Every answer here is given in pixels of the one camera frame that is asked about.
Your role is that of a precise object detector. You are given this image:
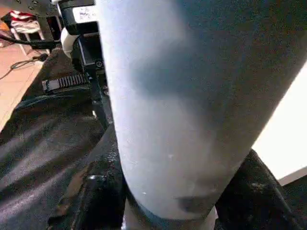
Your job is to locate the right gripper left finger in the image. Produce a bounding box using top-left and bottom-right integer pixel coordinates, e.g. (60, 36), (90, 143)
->
(47, 124), (129, 230)

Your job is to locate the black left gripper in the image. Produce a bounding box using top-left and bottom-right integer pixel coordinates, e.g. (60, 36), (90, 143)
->
(41, 0), (115, 131)

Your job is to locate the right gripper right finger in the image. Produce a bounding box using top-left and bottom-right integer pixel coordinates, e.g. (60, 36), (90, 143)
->
(214, 149), (307, 230)

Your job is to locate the white plastic table top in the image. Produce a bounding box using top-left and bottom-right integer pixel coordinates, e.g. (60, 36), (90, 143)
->
(249, 61), (307, 186)

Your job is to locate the white plastic table leg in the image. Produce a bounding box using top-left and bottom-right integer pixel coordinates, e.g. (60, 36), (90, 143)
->
(95, 0), (307, 230)

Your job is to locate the black plastic mat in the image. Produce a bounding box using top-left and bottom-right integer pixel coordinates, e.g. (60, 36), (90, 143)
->
(0, 48), (307, 230)

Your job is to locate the white plastic stool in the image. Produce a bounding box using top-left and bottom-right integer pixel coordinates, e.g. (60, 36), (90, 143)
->
(11, 22), (54, 57)

